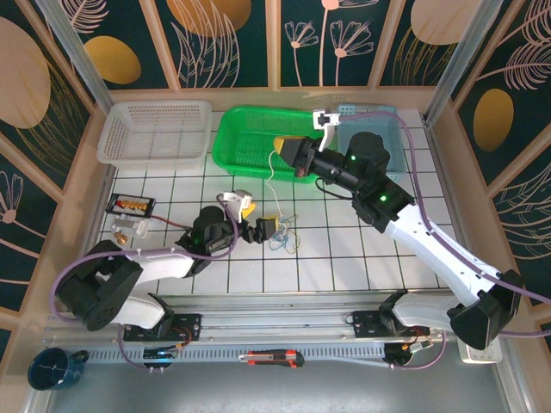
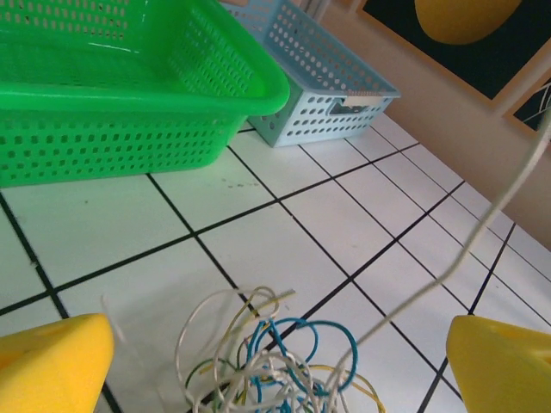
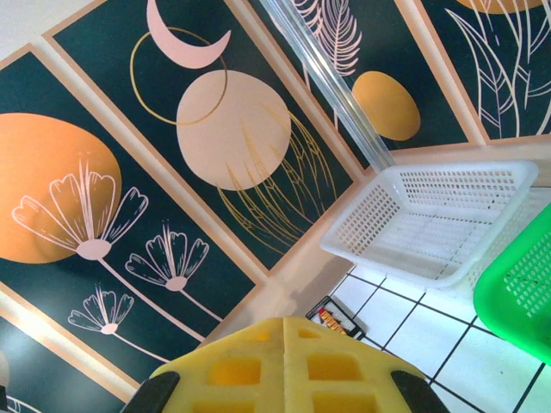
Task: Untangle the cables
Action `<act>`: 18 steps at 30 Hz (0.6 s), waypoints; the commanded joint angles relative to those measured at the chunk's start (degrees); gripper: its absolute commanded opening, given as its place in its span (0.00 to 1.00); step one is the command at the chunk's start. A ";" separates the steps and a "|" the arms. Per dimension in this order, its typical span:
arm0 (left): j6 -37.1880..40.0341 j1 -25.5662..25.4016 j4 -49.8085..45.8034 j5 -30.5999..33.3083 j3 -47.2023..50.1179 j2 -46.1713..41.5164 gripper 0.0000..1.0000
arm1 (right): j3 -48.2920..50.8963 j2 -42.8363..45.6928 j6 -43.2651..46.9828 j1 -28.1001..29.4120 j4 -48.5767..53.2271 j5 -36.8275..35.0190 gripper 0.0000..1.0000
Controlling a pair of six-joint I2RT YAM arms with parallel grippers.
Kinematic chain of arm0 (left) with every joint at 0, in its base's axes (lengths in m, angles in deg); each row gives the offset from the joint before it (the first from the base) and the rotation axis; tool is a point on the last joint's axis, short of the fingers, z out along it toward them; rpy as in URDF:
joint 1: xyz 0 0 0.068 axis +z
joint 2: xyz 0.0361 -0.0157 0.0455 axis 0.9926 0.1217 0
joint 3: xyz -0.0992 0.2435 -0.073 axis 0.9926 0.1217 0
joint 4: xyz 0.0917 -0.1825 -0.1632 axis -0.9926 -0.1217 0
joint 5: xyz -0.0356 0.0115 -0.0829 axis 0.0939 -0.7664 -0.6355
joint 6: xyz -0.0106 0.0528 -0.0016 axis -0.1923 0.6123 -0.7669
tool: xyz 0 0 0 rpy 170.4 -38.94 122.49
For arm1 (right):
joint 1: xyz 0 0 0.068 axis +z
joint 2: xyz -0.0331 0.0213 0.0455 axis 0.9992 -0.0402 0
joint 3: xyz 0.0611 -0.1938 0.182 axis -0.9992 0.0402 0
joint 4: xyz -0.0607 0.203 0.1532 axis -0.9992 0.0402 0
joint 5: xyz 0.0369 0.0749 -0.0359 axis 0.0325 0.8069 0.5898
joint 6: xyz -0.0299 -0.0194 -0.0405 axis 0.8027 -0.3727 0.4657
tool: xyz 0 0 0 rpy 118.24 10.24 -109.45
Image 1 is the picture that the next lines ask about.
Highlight thin white cable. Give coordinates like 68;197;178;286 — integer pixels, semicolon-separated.
270;213;298;249
270;214;300;250
265;148;288;227

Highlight light blue plastic basket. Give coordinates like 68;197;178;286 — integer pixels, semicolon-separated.
336;102;406;184

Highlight green plastic basket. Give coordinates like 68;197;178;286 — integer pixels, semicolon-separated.
212;106;341;185

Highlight black board with gold plugs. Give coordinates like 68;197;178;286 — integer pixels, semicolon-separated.
106;193;156;218

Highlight red power lead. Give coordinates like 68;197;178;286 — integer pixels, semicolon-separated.
404;324;434;352
170;325;193;350

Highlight small black electronics board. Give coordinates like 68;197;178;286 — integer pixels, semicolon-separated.
143;347;178;372
384;342;417;370

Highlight orange black utility knife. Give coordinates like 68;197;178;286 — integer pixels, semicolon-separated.
238;348;306;370

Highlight white plastic basket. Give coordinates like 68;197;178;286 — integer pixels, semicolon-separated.
96;101;213;171

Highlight white plastic strip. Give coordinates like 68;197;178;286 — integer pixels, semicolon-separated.
300;353;391;369

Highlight dark blue mug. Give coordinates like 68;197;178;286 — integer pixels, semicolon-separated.
28;347;90;391

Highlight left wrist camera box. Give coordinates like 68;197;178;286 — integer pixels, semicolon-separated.
216;188;252;223

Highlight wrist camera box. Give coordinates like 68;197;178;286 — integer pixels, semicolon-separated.
312;109;342;151
216;188;252;223

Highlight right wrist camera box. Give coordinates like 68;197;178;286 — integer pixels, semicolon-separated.
312;109;342;151

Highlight thin red wire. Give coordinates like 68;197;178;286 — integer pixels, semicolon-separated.
150;213;193;229

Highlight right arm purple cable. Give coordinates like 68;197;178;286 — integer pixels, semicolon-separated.
337;109;551;372

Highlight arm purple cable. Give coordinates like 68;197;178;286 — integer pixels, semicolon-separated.
50;195;240;372
337;109;551;372

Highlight white bracket block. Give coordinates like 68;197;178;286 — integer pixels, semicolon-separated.
110;214;152;238

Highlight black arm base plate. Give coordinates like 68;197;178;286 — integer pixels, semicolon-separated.
123;312;203;342
351;308;431;341

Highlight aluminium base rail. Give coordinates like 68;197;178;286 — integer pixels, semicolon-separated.
46;296;505;345

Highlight grey slotted cable duct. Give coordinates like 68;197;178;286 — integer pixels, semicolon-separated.
84;346;388;363

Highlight aluminium frame post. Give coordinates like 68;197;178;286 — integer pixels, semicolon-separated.
34;0;114;115
424;0;504;126

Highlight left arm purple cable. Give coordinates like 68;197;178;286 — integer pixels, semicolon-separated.
50;195;240;372

